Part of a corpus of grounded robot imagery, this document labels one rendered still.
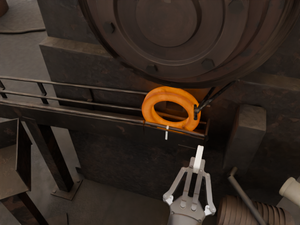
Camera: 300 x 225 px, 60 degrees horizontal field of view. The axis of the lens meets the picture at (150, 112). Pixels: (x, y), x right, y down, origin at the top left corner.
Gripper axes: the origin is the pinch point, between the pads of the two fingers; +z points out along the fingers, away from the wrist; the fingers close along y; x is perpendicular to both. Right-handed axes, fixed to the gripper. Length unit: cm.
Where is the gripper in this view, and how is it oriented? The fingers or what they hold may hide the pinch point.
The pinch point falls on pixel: (197, 159)
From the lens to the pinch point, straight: 72.3
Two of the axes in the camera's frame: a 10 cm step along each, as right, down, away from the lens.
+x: -0.3, -6.4, -7.7
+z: 2.9, -7.4, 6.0
